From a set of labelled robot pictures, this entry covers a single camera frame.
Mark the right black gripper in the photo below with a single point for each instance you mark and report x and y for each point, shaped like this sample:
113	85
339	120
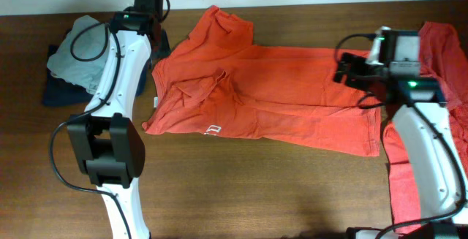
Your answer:
355	63

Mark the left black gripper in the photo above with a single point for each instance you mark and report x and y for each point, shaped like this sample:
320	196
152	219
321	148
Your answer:
164	47

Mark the orange printed t-shirt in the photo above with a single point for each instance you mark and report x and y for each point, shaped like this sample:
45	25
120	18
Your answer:
218	82

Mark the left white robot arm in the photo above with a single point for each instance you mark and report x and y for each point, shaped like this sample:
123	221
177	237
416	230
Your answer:
105	142

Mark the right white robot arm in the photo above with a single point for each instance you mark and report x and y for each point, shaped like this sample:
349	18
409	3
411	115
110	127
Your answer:
391	73

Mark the folded grey t-shirt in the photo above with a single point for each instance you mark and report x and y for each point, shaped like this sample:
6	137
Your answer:
81	57

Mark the red t-shirt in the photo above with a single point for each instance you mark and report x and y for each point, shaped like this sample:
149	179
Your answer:
442	57

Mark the folded navy garment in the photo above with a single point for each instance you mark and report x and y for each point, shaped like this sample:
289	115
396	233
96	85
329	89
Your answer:
59	93

